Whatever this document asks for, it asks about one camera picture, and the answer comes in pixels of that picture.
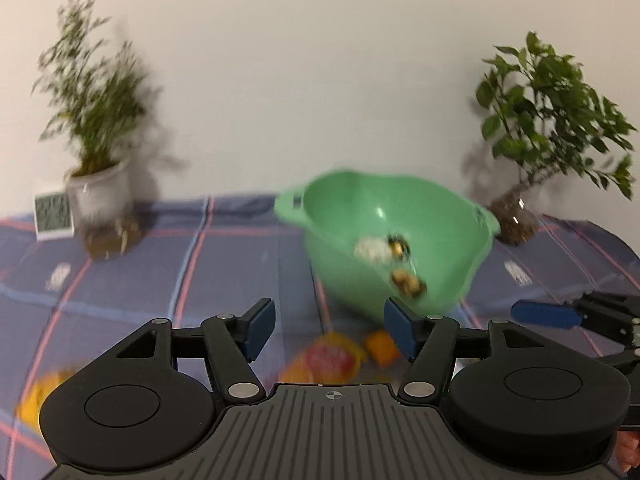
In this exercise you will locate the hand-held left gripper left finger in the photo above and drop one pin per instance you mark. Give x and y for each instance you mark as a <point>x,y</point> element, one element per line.
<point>262,325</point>

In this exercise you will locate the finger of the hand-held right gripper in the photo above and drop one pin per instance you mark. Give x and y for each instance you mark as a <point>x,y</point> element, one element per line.
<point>625,360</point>
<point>545,314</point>

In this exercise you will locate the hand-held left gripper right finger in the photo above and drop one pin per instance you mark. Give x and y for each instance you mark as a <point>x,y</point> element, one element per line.
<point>400,325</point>

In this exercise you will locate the orange snack packet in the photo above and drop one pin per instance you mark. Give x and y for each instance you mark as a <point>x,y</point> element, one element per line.
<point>380,347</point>

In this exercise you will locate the green plastic bowl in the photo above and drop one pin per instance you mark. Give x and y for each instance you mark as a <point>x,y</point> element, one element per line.
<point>350,210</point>

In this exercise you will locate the person's right hand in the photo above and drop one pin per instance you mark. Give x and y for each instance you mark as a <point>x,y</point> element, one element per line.
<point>631,452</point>

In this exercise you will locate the brown toy food piece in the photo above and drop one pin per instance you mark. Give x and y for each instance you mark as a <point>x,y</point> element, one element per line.
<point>407,282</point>

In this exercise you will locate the red and yellow snack packet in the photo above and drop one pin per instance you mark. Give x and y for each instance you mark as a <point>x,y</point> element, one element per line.
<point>325,360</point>

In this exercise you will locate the dark yellow toy piece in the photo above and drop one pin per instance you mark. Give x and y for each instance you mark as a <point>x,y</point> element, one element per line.
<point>398,246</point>

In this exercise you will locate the white toy food piece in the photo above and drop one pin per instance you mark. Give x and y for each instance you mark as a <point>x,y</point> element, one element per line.
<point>371,251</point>

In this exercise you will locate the leafy plant in glass vase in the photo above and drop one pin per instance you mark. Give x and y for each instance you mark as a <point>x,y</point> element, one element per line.
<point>515,220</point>

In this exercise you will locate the blue checked cloth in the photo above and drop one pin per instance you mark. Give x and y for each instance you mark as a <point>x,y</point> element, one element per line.
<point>150,270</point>

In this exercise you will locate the feathery plant in white pot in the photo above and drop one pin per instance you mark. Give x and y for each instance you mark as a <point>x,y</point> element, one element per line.
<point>100,195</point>

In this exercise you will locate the white digital clock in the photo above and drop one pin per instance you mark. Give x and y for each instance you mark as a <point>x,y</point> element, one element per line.
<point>52,212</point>

